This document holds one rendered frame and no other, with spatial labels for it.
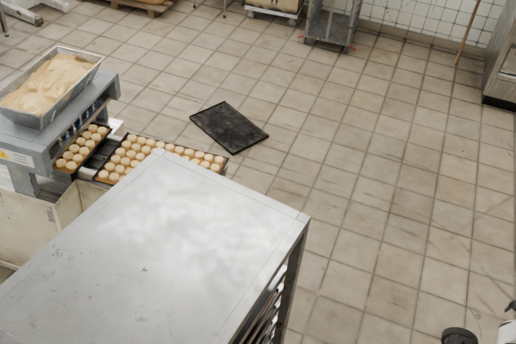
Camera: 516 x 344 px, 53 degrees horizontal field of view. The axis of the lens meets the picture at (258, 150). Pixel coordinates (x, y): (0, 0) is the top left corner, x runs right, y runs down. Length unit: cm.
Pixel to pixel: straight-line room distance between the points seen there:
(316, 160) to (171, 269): 313
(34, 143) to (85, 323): 154
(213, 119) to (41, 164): 222
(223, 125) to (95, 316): 343
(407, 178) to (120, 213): 326
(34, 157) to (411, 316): 237
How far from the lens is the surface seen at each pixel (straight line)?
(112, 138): 298
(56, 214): 282
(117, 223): 130
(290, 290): 154
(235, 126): 445
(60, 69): 285
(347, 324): 334
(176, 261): 122
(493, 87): 537
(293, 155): 425
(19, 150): 261
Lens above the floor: 280
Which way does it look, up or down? 41 degrees down
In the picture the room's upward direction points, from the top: 6 degrees clockwise
